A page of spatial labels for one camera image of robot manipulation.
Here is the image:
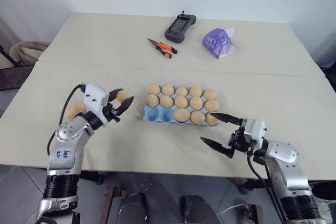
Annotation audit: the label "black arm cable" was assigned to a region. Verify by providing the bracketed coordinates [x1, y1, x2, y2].
[46, 84, 88, 157]
[246, 152, 288, 224]

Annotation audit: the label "tan egg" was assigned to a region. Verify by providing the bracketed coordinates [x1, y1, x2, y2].
[188, 95, 205, 111]
[205, 113, 222, 127]
[159, 95, 175, 109]
[175, 86, 189, 98]
[203, 89, 218, 101]
[148, 84, 161, 96]
[161, 83, 175, 97]
[174, 95, 190, 110]
[189, 85, 203, 98]
[116, 90, 132, 104]
[173, 108, 191, 123]
[203, 99, 221, 113]
[146, 94, 161, 109]
[66, 105, 87, 120]
[189, 111, 206, 125]

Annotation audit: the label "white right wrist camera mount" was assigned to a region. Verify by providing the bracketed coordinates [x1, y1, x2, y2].
[242, 118, 269, 146]

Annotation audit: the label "beige fabric bag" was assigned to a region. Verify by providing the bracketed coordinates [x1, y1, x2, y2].
[9, 40, 51, 66]

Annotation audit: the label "black table caster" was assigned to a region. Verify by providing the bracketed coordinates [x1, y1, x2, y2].
[238, 178, 265, 195]
[80, 170, 105, 186]

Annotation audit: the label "dark rounded shape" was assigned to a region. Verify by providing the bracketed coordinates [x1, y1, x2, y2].
[180, 194, 214, 224]
[118, 192, 149, 224]

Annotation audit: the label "black stand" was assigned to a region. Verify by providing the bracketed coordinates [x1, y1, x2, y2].
[0, 44, 35, 91]

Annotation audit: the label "orange black handled pliers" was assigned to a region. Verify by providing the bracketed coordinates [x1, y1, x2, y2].
[146, 38, 179, 59]

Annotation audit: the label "rusty brown metal stand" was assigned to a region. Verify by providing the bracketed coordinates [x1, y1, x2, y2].
[100, 185, 124, 224]

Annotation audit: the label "grey handheld remote controller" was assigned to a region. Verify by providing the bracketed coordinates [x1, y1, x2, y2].
[164, 10, 197, 44]

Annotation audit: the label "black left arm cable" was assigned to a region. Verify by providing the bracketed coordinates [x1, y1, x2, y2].
[46, 84, 88, 157]

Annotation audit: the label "purple tissue pack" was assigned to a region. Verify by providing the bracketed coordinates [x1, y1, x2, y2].
[202, 26, 237, 60]

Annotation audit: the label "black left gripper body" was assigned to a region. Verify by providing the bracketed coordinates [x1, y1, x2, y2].
[103, 101, 122, 123]

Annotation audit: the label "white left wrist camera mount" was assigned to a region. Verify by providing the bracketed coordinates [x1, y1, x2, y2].
[83, 84, 110, 125]

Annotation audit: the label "blue egg carton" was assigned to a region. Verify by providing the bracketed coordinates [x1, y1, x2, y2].
[142, 84, 222, 127]

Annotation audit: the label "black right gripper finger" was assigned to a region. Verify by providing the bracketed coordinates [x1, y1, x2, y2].
[210, 112, 244, 127]
[200, 136, 234, 159]

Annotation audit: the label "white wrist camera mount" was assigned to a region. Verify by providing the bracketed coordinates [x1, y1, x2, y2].
[242, 118, 269, 146]
[83, 84, 110, 125]

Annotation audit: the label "dark object beside table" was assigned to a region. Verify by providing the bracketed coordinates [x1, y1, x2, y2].
[318, 60, 336, 91]

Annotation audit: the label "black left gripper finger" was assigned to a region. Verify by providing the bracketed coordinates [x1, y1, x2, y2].
[114, 96, 135, 117]
[107, 88, 125, 103]

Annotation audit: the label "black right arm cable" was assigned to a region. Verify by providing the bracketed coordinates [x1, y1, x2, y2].
[246, 152, 288, 224]

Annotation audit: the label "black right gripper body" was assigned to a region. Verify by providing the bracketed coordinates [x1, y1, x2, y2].
[228, 120, 257, 155]

